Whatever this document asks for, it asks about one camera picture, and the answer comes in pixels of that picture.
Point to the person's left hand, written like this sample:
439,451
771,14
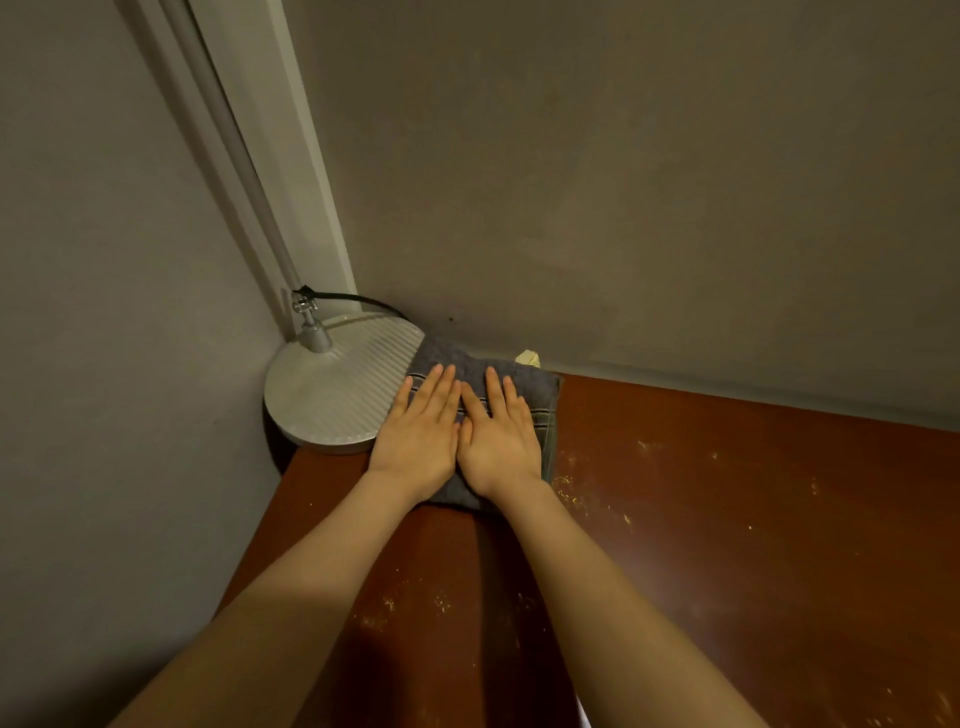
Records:
415,450

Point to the person's right hand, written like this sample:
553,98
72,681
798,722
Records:
499,454

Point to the person's left middle finger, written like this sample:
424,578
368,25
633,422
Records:
443,390

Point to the person's right middle finger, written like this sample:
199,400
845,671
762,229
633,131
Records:
495,390

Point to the person's right thumb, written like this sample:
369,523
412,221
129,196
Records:
465,433

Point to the person's right little finger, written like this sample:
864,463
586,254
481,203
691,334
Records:
528,416

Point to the person's left little finger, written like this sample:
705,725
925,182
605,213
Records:
403,396

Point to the grey towel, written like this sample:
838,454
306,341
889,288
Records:
465,367

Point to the person's right forearm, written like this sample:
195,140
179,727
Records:
607,622

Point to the person's left forearm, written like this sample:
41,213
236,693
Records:
270,615

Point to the small cream object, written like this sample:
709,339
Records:
528,358

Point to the white round lamp base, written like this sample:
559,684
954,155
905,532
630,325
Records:
337,390

